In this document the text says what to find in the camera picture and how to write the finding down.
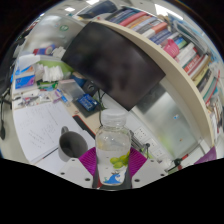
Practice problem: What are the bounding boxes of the black computer monitor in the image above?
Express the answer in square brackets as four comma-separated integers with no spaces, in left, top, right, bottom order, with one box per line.
[60,21,167,112]

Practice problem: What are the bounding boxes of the white paper with handwriting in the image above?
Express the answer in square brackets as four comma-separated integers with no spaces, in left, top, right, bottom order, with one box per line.
[12,100,78,164]

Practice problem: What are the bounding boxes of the wall shelf with books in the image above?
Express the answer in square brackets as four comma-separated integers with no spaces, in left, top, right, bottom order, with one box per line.
[76,0,224,148]

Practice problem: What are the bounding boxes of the white tissue pack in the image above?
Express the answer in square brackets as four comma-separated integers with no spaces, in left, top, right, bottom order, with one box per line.
[35,63,64,83]

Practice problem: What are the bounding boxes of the dark wine bottle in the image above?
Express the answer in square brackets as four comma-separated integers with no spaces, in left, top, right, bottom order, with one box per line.
[166,153,189,173]

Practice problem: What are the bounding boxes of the black cables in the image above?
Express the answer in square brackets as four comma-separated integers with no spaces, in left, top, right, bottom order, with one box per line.
[95,89,109,116]

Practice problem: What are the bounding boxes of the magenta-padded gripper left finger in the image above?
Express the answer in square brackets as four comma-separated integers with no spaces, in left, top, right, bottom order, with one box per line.
[58,148,100,189]

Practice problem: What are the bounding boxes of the blank white paper sheet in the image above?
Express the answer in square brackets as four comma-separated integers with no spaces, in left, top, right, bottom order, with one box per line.
[34,129,98,168]

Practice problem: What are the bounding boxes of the white wall sockets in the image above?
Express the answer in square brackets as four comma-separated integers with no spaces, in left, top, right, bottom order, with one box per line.
[133,125,168,161]

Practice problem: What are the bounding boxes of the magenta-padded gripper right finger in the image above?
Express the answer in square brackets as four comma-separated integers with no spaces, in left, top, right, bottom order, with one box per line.
[128,147,168,188]

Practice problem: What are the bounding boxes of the blue printed box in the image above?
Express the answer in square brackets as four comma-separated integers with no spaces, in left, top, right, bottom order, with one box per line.
[14,64,37,90]

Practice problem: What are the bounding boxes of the purple hanging banner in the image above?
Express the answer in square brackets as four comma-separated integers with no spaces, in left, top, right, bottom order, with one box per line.
[194,145,218,165]

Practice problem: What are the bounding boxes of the small blue electronic box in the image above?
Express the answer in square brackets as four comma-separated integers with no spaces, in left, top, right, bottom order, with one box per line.
[77,93,99,112]

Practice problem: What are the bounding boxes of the grey mug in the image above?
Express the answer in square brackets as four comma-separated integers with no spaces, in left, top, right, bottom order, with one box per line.
[58,125,90,163]

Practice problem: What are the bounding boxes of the clear plastic drink bottle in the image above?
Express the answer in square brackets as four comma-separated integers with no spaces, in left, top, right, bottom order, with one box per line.
[95,108,133,187]

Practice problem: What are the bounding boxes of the clear plastic container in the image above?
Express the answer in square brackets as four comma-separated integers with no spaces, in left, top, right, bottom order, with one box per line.
[58,78,85,101]

